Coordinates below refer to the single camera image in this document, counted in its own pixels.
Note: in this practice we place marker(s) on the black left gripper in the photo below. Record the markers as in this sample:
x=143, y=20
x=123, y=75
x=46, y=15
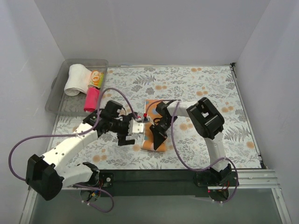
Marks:
x=126, y=129

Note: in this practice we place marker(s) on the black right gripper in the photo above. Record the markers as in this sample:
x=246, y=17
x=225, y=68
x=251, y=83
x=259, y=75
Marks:
x=162, y=126

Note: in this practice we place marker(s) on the orange patterned rolled towel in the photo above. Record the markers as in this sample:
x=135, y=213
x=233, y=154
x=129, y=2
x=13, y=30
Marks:
x=96, y=79

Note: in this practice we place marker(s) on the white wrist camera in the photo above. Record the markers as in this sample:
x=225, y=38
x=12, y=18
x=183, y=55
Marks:
x=136, y=127
x=148, y=119

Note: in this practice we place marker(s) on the orange blue patterned towel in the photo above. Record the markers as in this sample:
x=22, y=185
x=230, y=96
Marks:
x=148, y=140

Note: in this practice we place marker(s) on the red microfiber towel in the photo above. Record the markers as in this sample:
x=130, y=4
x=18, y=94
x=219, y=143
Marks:
x=91, y=99

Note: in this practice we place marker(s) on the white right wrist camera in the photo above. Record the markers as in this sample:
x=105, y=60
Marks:
x=148, y=119

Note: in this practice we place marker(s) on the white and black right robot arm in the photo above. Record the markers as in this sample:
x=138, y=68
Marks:
x=208, y=123

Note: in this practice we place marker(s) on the white rolled towel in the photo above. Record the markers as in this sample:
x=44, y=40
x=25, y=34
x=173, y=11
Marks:
x=78, y=80

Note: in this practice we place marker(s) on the aluminium frame rail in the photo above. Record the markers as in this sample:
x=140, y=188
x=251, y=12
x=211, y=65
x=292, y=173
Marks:
x=255, y=178

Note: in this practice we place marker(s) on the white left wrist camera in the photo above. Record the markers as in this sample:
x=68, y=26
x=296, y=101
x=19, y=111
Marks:
x=136, y=127

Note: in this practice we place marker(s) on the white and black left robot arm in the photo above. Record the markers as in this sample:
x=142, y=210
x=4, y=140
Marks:
x=47, y=174

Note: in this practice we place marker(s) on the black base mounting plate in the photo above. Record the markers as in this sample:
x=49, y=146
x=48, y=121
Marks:
x=161, y=182

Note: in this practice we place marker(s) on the clear grey plastic tray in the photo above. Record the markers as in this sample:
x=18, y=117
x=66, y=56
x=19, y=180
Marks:
x=58, y=102

